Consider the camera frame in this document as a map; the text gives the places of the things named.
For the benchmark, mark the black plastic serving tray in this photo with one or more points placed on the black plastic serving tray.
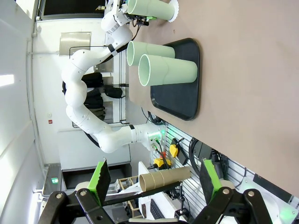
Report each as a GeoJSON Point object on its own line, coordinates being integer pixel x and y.
{"type": "Point", "coordinates": [177, 102]}

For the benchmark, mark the black hanging bag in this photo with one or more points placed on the black hanging bag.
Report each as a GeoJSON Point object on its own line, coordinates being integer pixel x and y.
{"type": "Point", "coordinates": [113, 92]}

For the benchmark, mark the yellow red-button emergency stop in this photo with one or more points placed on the yellow red-button emergency stop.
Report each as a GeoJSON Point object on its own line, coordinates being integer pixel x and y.
{"type": "Point", "coordinates": [161, 162]}

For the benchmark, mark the brown cardboard tube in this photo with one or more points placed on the brown cardboard tube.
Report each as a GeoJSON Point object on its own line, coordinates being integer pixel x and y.
{"type": "Point", "coordinates": [163, 178]}

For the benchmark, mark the grey slotted mounting plate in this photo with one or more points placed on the grey slotted mounting plate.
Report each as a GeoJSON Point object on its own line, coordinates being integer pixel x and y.
{"type": "Point", "coordinates": [187, 140]}

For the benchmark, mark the yellow pendant box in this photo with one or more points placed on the yellow pendant box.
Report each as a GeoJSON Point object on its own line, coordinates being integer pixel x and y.
{"type": "Point", "coordinates": [174, 150]}

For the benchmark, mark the pale green plastic cup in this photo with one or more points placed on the pale green plastic cup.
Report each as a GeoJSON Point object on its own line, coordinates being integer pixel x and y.
{"type": "Point", "coordinates": [151, 50]}
{"type": "Point", "coordinates": [172, 72]}
{"type": "Point", "coordinates": [154, 9]}

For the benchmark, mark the white scalloped coaster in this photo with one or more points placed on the white scalloped coaster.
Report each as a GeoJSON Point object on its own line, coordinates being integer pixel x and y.
{"type": "Point", "coordinates": [175, 14]}

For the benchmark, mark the white desk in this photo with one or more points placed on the white desk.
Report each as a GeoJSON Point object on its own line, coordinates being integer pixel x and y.
{"type": "Point", "coordinates": [168, 205]}

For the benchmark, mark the black jointed stand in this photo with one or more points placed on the black jointed stand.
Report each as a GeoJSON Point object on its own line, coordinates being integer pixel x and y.
{"type": "Point", "coordinates": [181, 200]}

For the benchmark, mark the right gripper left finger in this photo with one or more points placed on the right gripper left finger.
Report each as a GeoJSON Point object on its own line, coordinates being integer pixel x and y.
{"type": "Point", "coordinates": [102, 182]}

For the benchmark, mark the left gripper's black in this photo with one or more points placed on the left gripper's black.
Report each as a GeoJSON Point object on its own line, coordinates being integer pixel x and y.
{"type": "Point", "coordinates": [137, 20]}

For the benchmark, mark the small silver wall panel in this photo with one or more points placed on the small silver wall panel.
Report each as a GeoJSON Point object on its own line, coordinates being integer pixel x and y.
{"type": "Point", "coordinates": [105, 65]}

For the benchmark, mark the black keyboard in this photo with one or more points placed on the black keyboard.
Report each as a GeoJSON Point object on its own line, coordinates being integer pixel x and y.
{"type": "Point", "coordinates": [155, 208]}

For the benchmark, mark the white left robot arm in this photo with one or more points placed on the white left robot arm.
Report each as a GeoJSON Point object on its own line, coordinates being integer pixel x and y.
{"type": "Point", "coordinates": [74, 93]}

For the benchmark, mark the wooden shelf frame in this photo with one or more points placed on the wooden shelf frame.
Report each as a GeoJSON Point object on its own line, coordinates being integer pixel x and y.
{"type": "Point", "coordinates": [130, 182]}

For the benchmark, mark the black hanging jackets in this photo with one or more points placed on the black hanging jackets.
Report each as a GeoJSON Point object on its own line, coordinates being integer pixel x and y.
{"type": "Point", "coordinates": [93, 98]}

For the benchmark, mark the black box under table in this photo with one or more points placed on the black box under table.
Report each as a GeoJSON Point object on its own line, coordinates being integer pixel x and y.
{"type": "Point", "coordinates": [202, 151]}

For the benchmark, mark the black metal clothes rack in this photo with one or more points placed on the black metal clothes rack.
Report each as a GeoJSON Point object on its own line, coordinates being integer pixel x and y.
{"type": "Point", "coordinates": [121, 105]}

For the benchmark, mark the green exit sign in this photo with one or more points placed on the green exit sign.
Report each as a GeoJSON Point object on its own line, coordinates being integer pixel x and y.
{"type": "Point", "coordinates": [54, 180]}

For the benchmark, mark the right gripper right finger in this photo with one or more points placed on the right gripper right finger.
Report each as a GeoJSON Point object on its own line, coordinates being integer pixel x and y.
{"type": "Point", "coordinates": [206, 182]}

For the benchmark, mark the large silver wall panel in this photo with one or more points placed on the large silver wall panel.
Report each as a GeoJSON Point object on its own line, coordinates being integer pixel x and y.
{"type": "Point", "coordinates": [74, 43]}

